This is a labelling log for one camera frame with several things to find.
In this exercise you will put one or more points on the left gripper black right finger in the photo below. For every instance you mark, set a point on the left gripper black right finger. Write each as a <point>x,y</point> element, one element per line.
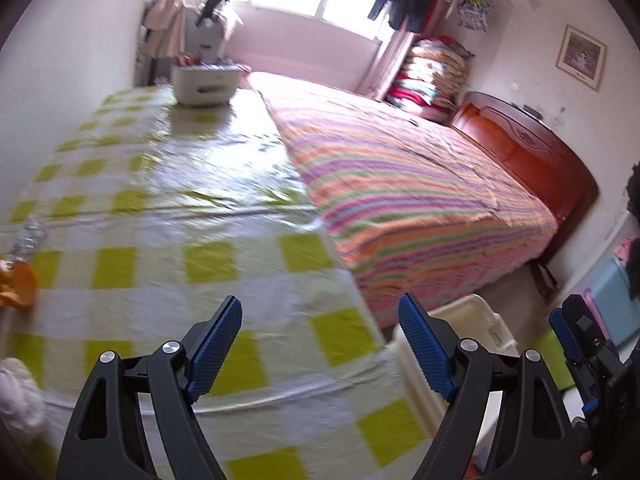
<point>525,433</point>

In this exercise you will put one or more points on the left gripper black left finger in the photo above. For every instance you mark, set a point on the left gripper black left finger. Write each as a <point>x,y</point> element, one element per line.
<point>106,437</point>

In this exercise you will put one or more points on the orange plastic bag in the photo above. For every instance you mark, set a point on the orange plastic bag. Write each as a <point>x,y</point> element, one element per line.
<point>18,284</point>

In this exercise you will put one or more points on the white plastic trash bin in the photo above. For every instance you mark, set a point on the white plastic trash bin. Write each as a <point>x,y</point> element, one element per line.
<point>463,372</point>

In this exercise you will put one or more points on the crumpled white tissue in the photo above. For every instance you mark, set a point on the crumpled white tissue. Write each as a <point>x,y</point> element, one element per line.
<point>22,406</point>

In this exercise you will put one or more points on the green plastic basket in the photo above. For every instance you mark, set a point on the green plastic basket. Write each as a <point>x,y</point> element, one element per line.
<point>550,349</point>

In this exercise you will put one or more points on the blue storage box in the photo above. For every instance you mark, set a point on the blue storage box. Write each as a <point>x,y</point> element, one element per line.
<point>610,293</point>

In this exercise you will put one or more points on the silver foil wrapper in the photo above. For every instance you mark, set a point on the silver foil wrapper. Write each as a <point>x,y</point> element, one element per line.
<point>27,240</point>

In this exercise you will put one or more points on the yellow checkered tablecloth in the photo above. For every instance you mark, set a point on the yellow checkered tablecloth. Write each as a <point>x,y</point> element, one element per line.
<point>152,214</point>

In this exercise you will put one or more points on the striped bed sheet mattress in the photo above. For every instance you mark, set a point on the striped bed sheet mattress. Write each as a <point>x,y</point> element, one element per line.
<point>411,206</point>

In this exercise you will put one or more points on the red wooden headboard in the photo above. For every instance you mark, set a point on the red wooden headboard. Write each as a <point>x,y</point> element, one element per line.
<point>534,156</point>

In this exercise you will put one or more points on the white storage box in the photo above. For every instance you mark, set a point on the white storage box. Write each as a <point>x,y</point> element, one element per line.
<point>198,84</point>

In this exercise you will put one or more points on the stack of folded quilts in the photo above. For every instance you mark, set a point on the stack of folded quilts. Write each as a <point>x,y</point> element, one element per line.
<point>431,78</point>

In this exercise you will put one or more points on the white washing machine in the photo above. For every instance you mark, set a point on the white washing machine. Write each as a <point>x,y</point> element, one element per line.
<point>210,38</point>

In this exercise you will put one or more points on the right pink curtain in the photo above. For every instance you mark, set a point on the right pink curtain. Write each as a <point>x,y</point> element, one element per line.
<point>387,63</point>

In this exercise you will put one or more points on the framed wall picture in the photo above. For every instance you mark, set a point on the framed wall picture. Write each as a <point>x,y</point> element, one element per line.
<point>582,57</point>

